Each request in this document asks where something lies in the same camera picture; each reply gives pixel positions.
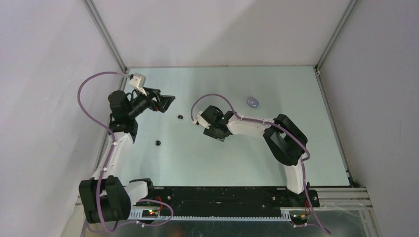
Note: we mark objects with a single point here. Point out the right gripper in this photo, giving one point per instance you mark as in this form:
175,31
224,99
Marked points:
211,133

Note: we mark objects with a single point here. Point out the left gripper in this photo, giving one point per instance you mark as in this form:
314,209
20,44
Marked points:
162,101

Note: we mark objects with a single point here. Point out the lavender earbud charging case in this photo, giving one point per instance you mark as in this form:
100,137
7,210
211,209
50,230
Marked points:
252,102

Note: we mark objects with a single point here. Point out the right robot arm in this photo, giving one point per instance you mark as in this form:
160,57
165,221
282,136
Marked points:
285,140

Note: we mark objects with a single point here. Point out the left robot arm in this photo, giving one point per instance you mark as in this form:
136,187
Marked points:
104,197

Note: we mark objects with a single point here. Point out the left controller board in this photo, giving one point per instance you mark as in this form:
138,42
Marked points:
150,213

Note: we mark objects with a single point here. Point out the controller board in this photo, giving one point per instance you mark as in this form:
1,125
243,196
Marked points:
299,220
150,213

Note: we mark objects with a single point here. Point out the right controller board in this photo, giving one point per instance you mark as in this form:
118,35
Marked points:
299,220

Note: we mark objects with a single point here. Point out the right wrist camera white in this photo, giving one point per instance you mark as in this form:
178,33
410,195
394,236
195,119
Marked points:
199,120

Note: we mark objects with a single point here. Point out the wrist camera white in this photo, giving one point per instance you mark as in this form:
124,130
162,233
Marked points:
137,81
199,120

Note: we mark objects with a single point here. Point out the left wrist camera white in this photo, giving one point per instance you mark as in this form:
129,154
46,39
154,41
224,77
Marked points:
137,81

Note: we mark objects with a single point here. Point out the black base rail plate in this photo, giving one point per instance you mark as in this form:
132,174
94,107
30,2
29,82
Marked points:
226,201

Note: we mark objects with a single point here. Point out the grey slotted cable duct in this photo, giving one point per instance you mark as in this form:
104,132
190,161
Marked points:
137,214

